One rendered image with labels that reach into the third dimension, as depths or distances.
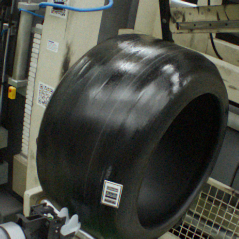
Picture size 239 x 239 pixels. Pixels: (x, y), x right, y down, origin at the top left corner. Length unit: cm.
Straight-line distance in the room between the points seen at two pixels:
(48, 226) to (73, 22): 58
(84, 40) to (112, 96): 36
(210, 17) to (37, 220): 85
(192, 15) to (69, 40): 44
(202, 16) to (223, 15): 8
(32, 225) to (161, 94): 40
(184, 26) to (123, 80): 53
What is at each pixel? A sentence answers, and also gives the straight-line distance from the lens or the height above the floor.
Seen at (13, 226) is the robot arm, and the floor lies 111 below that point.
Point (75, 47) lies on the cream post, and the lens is 124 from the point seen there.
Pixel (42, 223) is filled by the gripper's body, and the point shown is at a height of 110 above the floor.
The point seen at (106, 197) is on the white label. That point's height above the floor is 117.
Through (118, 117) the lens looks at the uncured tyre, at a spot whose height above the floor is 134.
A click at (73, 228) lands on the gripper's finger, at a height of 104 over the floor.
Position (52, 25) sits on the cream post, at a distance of 127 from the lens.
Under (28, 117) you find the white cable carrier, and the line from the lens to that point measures 142.
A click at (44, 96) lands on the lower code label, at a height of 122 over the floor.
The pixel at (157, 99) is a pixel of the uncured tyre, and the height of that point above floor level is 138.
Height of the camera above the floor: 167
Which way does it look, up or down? 22 degrees down
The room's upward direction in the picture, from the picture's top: 11 degrees clockwise
